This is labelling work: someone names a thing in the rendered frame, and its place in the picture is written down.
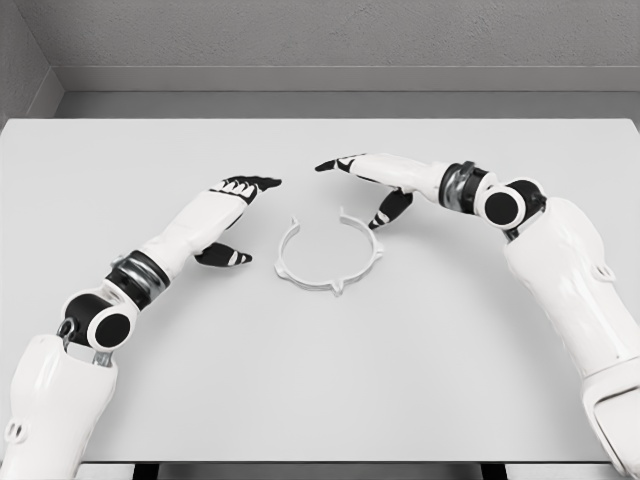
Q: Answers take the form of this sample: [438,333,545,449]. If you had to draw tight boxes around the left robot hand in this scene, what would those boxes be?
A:
[174,175,283,268]

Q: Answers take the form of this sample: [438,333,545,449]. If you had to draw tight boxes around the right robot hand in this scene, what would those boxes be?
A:
[313,152,421,230]

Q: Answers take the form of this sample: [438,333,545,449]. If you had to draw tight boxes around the white pipe clamp ring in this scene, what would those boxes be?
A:
[273,205,386,298]

